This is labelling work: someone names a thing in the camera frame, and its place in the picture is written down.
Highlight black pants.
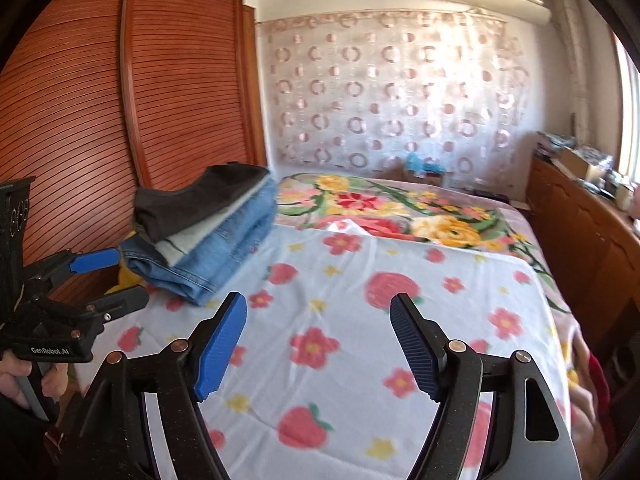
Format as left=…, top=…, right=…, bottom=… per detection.
left=134, top=162, right=270, bottom=243

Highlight person's left hand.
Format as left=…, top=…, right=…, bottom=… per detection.
left=0, top=349, right=71, bottom=410

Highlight yellow plush toy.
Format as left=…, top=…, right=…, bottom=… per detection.
left=106, top=263, right=143, bottom=294

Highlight folded grey-green garment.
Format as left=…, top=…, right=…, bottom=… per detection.
left=154, top=177, right=274, bottom=266

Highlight folded blue jeans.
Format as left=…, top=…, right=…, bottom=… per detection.
left=120, top=182, right=277, bottom=307

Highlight long wooden sideboard cabinet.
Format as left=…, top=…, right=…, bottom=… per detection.
left=526, top=157, right=639, bottom=360

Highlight wooden louvered wardrobe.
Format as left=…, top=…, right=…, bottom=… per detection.
left=0, top=0, right=269, bottom=306

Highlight strawberry print bed sheet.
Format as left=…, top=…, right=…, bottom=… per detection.
left=77, top=226, right=568, bottom=479

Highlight floral blanket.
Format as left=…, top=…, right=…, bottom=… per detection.
left=274, top=173, right=601, bottom=411

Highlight cardboard box on sideboard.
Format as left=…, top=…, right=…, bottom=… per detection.
left=555, top=148, right=610, bottom=183

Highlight blue item on box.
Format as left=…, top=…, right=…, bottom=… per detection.
left=404, top=153, right=446, bottom=185

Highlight circle pattern sheer curtain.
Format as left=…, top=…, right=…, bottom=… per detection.
left=256, top=10, right=530, bottom=188

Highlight window with wooden frame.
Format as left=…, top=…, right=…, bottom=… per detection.
left=613, top=34, right=640, bottom=184

